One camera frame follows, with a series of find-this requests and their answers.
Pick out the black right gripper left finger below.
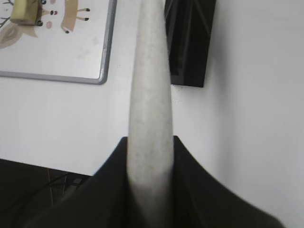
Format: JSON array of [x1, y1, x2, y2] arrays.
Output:
[[22, 137, 145, 228]]

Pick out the yellow banana with stem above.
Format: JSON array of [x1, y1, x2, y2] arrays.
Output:
[[10, 0, 39, 26]]

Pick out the black knife stand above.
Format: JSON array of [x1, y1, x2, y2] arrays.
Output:
[[164, 0, 216, 87]]

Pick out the knife with white speckled handle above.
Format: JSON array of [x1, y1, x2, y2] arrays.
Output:
[[127, 0, 173, 210]]

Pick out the cables under table edge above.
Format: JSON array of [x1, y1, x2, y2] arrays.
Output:
[[0, 167, 92, 214]]

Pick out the white cutting board grey rim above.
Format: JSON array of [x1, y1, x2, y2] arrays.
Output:
[[0, 0, 117, 85]]

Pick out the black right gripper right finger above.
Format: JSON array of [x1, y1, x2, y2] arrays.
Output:
[[170, 136, 284, 228]]

